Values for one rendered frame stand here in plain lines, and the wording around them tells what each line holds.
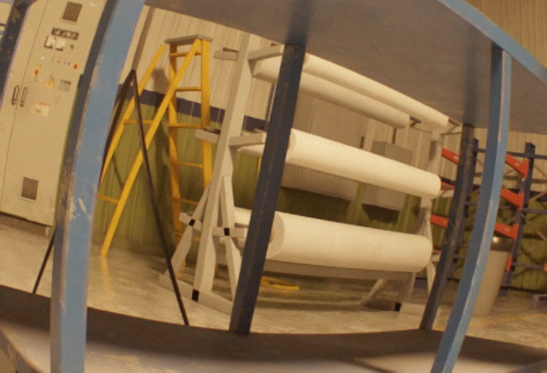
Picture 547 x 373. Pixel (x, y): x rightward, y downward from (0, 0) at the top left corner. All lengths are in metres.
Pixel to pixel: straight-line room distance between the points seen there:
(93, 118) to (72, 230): 0.12
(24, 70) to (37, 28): 0.37
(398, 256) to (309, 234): 0.84
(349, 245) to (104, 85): 3.90
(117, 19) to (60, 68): 5.00
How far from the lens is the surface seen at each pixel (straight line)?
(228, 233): 4.29
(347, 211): 8.47
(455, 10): 1.22
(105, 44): 0.80
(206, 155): 6.21
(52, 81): 5.77
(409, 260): 5.11
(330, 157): 4.50
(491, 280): 5.88
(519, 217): 8.51
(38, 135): 5.73
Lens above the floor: 0.60
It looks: 3 degrees up
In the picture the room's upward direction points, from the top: 11 degrees clockwise
